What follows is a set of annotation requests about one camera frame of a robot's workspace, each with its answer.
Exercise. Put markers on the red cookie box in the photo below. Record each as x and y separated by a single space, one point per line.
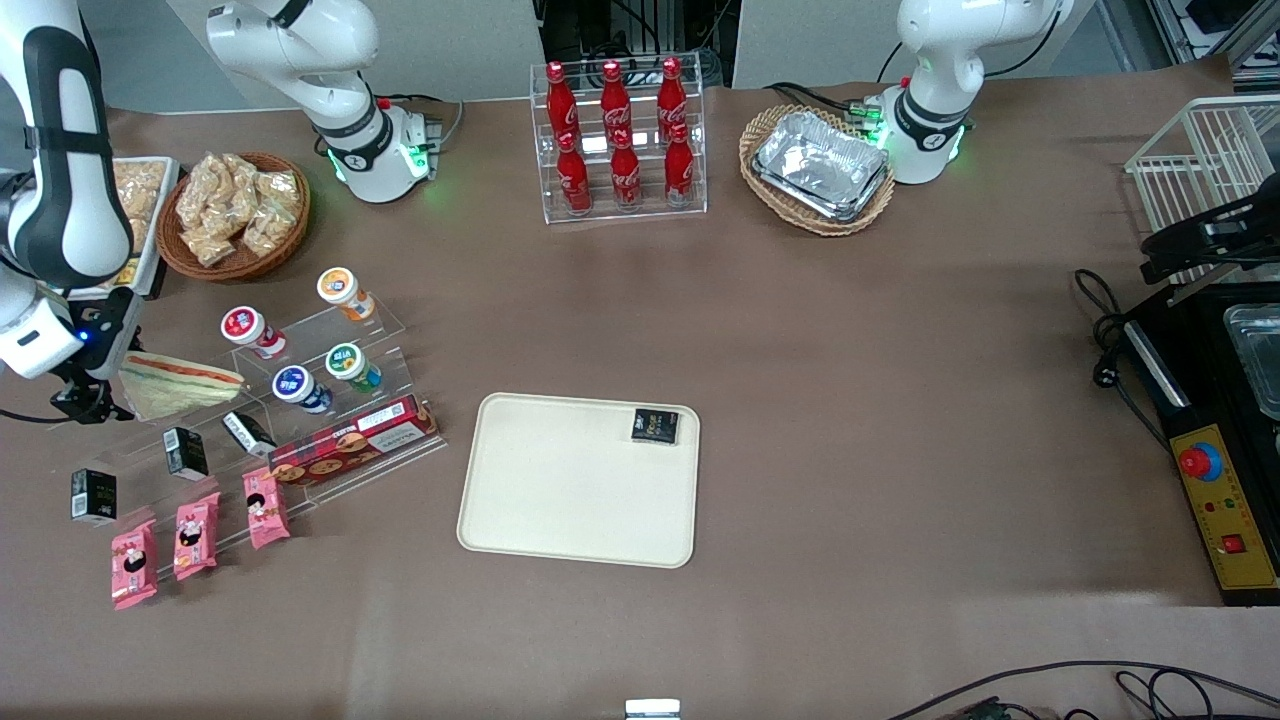
350 442

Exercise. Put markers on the orange lid yogurt cup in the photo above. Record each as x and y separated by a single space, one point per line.
342 290

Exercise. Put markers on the cream plastic serving tray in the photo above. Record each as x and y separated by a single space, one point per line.
560 500

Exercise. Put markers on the clear bag of puffed snacks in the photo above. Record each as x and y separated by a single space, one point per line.
240 195
264 232
208 245
278 190
200 190

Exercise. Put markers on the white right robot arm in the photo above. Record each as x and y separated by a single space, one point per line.
70 150

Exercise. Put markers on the red emergency stop button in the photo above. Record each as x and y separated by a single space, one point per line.
1200 462

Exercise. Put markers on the triangular sandwich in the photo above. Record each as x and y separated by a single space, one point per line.
180 385

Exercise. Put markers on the small white device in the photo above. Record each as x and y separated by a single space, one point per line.
652 710

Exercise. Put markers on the small yellow snack packet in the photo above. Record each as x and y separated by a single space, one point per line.
129 274

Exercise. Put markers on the green lid yogurt cup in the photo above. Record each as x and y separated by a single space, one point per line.
350 365

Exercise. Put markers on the black sealing machine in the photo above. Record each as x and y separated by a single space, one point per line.
1200 400

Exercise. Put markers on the red cola bottle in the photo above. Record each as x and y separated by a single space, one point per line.
672 100
560 105
680 170
626 175
574 180
615 105

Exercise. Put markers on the pink snack packet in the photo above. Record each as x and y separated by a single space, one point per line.
133 565
196 537
266 510

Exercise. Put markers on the brown wicker basket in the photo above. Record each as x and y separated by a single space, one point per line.
240 265

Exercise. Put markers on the clear acrylic bottle rack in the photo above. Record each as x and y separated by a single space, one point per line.
690 150

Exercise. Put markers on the light wicker basket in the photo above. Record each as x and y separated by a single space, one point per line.
800 222

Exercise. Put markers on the blue lid yogurt cup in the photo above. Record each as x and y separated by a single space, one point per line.
298 388

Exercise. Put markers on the clear acrylic step display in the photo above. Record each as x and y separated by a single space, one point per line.
390 350

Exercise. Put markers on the white rectangular snack tray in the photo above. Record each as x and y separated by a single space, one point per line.
160 240

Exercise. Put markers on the clear bag of brown crackers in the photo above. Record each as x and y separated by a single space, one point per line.
140 185
140 236

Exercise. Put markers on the black machine lever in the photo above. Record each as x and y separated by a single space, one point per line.
1210 240

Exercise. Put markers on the small black carton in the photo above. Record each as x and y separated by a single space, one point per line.
186 453
248 433
94 497

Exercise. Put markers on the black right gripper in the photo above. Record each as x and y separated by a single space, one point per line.
82 399

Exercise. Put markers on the aluminium foil tray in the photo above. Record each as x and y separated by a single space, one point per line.
820 160

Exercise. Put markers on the red lid yogurt cup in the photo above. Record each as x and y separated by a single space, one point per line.
250 328

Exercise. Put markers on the black square snack packet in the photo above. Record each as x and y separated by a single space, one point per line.
656 426

